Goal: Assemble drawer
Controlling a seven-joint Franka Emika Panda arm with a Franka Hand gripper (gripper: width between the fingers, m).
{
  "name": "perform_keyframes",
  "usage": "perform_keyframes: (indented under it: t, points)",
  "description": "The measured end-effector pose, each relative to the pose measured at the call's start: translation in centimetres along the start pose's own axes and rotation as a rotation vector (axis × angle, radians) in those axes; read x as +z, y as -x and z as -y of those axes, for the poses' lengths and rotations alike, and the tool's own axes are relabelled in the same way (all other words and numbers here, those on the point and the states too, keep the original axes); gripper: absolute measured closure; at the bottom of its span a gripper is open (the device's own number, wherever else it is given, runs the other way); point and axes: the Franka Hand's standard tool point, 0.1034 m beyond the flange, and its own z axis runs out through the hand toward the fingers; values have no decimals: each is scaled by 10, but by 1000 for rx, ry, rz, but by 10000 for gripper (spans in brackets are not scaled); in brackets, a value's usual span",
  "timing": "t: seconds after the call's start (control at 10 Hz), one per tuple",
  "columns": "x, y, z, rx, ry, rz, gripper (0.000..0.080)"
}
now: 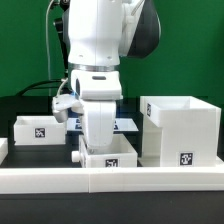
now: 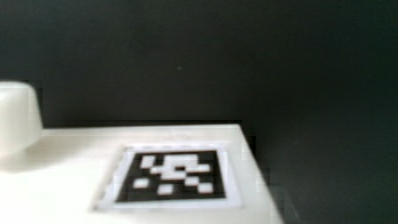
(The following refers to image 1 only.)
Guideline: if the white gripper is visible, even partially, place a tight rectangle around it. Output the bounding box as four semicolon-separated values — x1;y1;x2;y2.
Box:
81;101;116;149

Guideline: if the white front drawer with knob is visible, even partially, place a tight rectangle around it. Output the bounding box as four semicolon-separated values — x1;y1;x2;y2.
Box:
71;134;138;168

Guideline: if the white drawer cabinet box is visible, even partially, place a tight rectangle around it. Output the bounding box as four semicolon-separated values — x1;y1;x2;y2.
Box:
140;96;221;167

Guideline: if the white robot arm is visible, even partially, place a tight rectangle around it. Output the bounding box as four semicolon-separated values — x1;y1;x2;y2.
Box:
65;0;161;149

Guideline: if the white rear drawer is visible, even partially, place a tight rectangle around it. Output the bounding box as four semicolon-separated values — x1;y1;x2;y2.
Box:
14;116;67;145

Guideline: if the marker tag sheet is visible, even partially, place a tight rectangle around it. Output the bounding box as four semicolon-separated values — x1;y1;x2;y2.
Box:
67;118;138;132

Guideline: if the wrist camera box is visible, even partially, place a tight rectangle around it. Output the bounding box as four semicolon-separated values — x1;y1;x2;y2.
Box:
52;94;84;123

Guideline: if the black cable bundle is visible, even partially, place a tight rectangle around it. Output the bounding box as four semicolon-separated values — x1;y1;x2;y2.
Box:
14;79;73;98

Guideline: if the white left rail wall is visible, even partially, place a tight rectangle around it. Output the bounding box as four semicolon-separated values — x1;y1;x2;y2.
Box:
0;138;8;165

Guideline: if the white rail wall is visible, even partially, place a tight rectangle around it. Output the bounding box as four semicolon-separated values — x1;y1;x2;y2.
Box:
0;138;8;165
0;166;224;194

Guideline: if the white front rail wall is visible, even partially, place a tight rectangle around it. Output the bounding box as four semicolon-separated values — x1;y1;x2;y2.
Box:
0;166;224;194

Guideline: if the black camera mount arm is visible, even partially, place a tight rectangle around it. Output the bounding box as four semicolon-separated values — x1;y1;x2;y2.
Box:
53;0;70;77

